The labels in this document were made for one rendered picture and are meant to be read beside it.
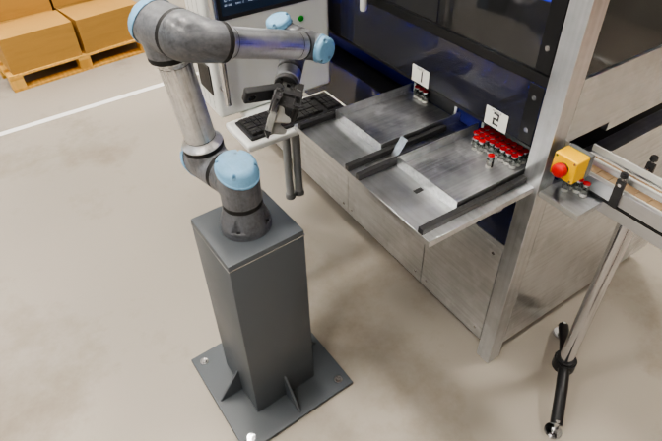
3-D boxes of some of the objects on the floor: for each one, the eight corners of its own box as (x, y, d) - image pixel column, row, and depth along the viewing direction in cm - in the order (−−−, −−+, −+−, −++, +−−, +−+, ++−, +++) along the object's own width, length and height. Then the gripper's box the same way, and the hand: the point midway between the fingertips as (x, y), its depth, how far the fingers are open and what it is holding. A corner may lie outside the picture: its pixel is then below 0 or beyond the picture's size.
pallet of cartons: (157, 53, 437) (136, -29, 396) (6, 95, 387) (-35, 6, 345) (124, 25, 488) (103, -51, 446) (-13, 58, 437) (-50, -24, 395)
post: (488, 345, 215) (715, -456, 82) (498, 355, 211) (757, -468, 78) (476, 352, 212) (692, -463, 79) (487, 363, 208) (733, -474, 75)
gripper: (307, 76, 152) (297, 130, 140) (297, 99, 161) (287, 153, 148) (279, 66, 151) (265, 120, 138) (271, 91, 159) (256, 144, 146)
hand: (267, 130), depth 143 cm, fingers closed
